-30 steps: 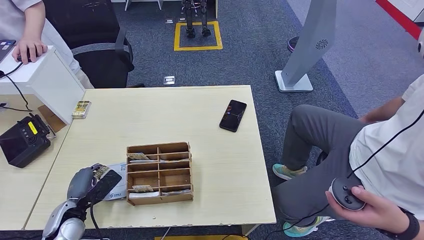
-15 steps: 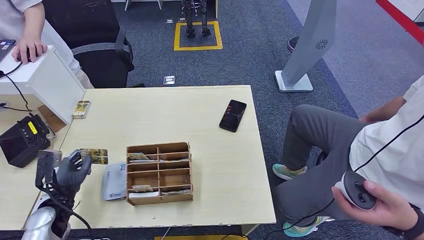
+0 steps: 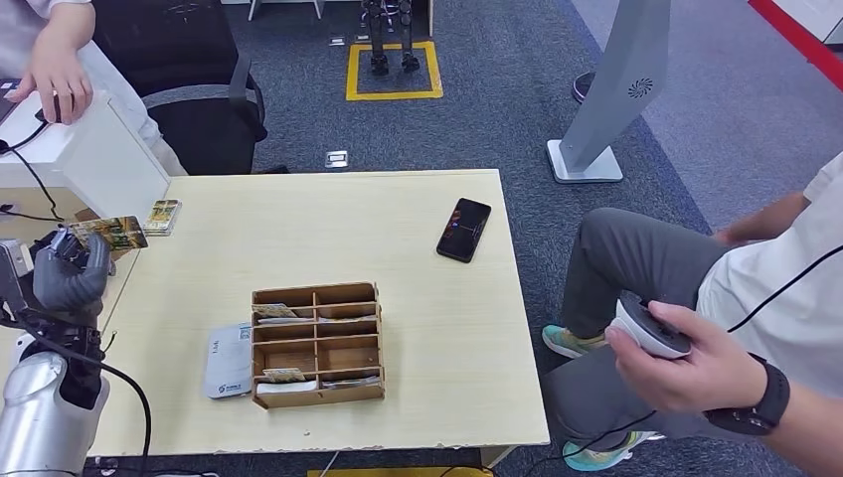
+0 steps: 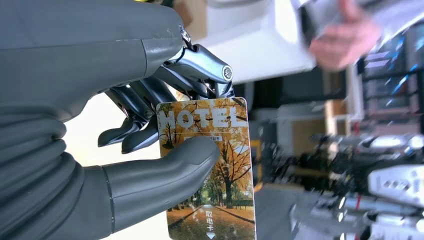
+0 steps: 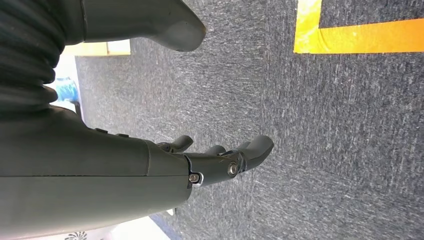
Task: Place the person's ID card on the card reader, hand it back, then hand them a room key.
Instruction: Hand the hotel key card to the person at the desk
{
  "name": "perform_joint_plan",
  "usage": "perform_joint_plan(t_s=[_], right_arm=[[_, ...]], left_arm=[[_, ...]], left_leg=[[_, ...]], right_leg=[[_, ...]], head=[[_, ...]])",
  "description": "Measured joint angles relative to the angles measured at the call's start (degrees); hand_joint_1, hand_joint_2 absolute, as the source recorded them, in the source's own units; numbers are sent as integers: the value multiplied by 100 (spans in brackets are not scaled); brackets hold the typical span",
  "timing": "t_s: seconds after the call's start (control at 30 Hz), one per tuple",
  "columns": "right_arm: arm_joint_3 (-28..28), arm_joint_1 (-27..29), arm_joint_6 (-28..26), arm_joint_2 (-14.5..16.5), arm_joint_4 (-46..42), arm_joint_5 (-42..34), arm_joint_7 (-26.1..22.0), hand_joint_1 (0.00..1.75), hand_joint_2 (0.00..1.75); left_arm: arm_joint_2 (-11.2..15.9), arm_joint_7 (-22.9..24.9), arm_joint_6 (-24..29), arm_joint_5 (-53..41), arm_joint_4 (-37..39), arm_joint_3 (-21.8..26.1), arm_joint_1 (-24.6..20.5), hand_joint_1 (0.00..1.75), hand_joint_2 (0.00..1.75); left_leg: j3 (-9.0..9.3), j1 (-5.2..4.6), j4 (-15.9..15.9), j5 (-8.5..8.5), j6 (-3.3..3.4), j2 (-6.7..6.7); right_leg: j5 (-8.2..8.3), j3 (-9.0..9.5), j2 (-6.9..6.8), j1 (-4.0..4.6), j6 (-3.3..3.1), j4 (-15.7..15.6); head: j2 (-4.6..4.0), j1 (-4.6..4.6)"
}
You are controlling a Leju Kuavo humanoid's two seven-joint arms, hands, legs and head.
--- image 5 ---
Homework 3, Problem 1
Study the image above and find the grey kiosk stand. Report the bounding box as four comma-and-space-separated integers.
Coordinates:
29, 207, 181, 240

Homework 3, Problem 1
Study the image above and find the teal sneaker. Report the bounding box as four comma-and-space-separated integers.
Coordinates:
54, 77, 79, 104

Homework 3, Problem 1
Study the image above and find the yellow floor tape outline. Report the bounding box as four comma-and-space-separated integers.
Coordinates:
293, 0, 424, 55

